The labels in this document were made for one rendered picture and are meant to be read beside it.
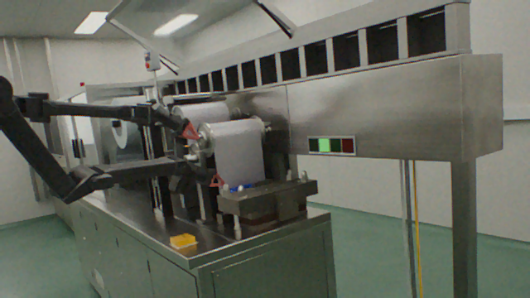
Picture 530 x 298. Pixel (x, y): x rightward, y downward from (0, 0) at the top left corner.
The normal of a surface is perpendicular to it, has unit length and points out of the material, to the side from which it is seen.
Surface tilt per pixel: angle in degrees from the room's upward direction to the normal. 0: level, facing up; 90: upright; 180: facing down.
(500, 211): 90
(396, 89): 90
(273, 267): 90
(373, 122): 90
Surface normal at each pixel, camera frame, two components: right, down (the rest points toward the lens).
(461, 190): -0.81, 0.19
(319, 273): 0.57, 0.08
